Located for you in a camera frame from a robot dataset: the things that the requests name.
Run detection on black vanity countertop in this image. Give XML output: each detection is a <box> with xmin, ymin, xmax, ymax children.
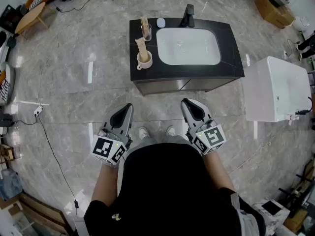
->
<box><xmin>129</xmin><ymin>18</ymin><xmax>245</xmax><ymax>97</ymax></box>

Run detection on marble-patterned box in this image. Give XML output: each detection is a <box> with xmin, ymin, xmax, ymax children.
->
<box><xmin>251</xmin><ymin>198</ymin><xmax>291</xmax><ymax>231</ymax></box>

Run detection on blue fabric bundle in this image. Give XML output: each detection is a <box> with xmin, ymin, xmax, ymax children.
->
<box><xmin>0</xmin><ymin>170</ymin><xmax>23</xmax><ymax>201</ymax></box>

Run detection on large cardboard box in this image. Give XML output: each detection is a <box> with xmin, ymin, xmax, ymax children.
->
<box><xmin>254</xmin><ymin>0</ymin><xmax>295</xmax><ymax>29</ymax></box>

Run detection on oval wooden coffee table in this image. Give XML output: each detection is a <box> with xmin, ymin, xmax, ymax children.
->
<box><xmin>14</xmin><ymin>1</ymin><xmax>56</xmax><ymax>38</ymax></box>

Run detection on clear drinking glass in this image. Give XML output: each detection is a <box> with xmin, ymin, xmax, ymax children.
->
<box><xmin>141</xmin><ymin>23</ymin><xmax>152</xmax><ymax>42</ymax></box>

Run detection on person's left forearm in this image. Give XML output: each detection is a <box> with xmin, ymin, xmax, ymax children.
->
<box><xmin>91</xmin><ymin>165</ymin><xmax>121</xmax><ymax>207</ymax></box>

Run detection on person's grey trousers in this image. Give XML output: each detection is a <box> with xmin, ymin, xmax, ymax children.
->
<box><xmin>127</xmin><ymin>134</ymin><xmax>195</xmax><ymax>152</ymax></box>

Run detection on grey shoulder strap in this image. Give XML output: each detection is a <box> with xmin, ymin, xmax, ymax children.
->
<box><xmin>230</xmin><ymin>192</ymin><xmax>259</xmax><ymax>236</ymax></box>

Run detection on wooden frame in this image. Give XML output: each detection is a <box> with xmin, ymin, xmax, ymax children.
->
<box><xmin>0</xmin><ymin>192</ymin><xmax>72</xmax><ymax>236</ymax></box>

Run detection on black cable with adapter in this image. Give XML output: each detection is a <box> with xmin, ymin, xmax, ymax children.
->
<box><xmin>55</xmin><ymin>0</ymin><xmax>111</xmax><ymax>13</ymax></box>

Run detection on person's black shirt torso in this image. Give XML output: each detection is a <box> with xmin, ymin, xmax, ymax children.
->
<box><xmin>83</xmin><ymin>143</ymin><xmax>266</xmax><ymax>236</ymax></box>

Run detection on white bathtub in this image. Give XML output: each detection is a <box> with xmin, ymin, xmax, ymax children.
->
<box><xmin>242</xmin><ymin>56</ymin><xmax>313</xmax><ymax>122</ymax></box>

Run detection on black flat screen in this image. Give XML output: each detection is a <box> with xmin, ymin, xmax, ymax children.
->
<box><xmin>0</xmin><ymin>5</ymin><xmax>23</xmax><ymax>30</ymax></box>

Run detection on wooden toothbrush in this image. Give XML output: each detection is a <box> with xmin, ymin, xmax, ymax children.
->
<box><xmin>140</xmin><ymin>16</ymin><xmax>150</xmax><ymax>38</ymax></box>
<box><xmin>134</xmin><ymin>37</ymin><xmax>151</xmax><ymax>61</ymax></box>

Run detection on grey chair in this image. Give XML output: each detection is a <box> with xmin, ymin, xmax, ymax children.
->
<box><xmin>0</xmin><ymin>61</ymin><xmax>16</xmax><ymax>105</ymax></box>

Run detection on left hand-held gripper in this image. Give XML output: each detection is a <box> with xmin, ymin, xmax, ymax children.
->
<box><xmin>90</xmin><ymin>103</ymin><xmax>134</xmax><ymax>169</ymax></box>

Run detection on person's right forearm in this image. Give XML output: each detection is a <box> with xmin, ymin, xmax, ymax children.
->
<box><xmin>203</xmin><ymin>151</ymin><xmax>236</xmax><ymax>192</ymax></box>

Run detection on black bathtub faucet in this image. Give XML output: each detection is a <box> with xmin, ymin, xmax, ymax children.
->
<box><xmin>295</xmin><ymin>96</ymin><xmax>314</xmax><ymax>116</ymax></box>

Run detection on cream ceramic mug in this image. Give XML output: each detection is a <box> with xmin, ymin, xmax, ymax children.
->
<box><xmin>136</xmin><ymin>51</ymin><xmax>153</xmax><ymax>70</ymax></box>

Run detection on long black cable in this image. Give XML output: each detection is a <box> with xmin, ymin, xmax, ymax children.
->
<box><xmin>36</xmin><ymin>114</ymin><xmax>77</xmax><ymax>201</ymax></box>

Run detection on white sink basin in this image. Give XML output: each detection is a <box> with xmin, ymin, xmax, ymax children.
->
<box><xmin>156</xmin><ymin>28</ymin><xmax>221</xmax><ymax>66</ymax></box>

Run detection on person's left white shoe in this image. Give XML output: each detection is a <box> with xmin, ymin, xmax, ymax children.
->
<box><xmin>138</xmin><ymin>127</ymin><xmax>150</xmax><ymax>140</ymax></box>

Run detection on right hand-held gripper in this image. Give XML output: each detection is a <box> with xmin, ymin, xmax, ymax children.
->
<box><xmin>181</xmin><ymin>98</ymin><xmax>227</xmax><ymax>156</ymax></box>

